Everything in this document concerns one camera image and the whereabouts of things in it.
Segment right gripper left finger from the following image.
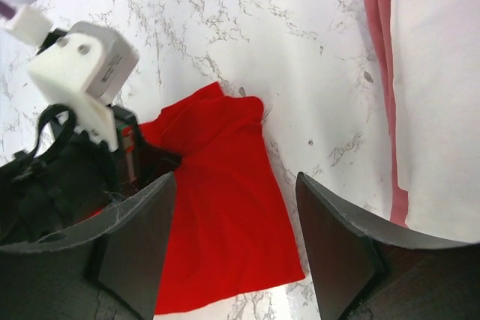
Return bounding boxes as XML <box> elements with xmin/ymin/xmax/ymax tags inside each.
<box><xmin>1</xmin><ymin>173</ymin><xmax>176</xmax><ymax>319</ymax></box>

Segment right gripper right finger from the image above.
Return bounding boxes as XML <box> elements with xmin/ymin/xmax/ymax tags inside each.
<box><xmin>295</xmin><ymin>173</ymin><xmax>479</xmax><ymax>319</ymax></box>

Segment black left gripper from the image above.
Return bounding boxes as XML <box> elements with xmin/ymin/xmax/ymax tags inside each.
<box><xmin>1</xmin><ymin>104</ymin><xmax>180</xmax><ymax>245</ymax></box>

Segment red t shirt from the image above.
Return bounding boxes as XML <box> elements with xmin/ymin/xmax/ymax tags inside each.
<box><xmin>140</xmin><ymin>83</ymin><xmax>305</xmax><ymax>315</ymax></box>

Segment pink folded t shirt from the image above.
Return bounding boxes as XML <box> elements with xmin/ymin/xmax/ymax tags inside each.
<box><xmin>364</xmin><ymin>0</ymin><xmax>409</xmax><ymax>227</ymax></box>

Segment white folded t shirt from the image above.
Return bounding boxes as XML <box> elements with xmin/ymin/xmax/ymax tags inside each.
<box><xmin>390</xmin><ymin>0</ymin><xmax>479</xmax><ymax>243</ymax></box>

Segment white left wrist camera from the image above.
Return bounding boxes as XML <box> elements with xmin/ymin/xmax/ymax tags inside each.
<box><xmin>1</xmin><ymin>2</ymin><xmax>139</xmax><ymax>152</ymax></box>

